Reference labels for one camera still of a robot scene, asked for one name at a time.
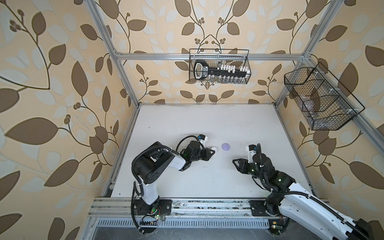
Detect wire basket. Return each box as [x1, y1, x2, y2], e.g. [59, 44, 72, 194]
[284, 62, 365, 131]
[189, 48, 252, 85]

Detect purple round charging case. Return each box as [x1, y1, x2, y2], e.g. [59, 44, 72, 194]
[222, 143, 231, 151]

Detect black tool rack with handle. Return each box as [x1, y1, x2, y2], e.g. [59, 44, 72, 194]
[193, 60, 252, 80]

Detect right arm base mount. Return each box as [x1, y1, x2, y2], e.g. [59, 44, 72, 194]
[249, 200, 282, 217]

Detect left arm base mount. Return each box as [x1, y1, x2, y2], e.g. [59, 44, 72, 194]
[132, 199, 173, 216]

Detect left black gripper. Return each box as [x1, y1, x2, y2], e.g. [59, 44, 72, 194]
[190, 146, 217, 163]

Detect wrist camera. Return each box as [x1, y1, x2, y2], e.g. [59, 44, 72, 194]
[246, 145, 258, 164]
[198, 134, 208, 147]

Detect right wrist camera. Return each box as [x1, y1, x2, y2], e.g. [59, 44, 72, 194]
[246, 145, 258, 164]

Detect right wire basket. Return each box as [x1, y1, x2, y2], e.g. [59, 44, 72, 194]
[284, 62, 365, 131]

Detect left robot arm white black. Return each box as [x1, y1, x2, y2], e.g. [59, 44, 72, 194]
[131, 134, 218, 210]

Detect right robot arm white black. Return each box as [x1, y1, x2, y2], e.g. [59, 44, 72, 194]
[232, 144, 375, 240]

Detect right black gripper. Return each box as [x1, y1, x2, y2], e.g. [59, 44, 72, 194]
[232, 157, 266, 183]

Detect back wire basket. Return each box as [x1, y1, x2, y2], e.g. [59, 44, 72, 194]
[189, 48, 252, 85]

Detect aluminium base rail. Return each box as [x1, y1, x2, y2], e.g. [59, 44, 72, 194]
[87, 197, 337, 220]

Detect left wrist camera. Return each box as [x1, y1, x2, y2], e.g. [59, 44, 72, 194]
[198, 134, 208, 147]

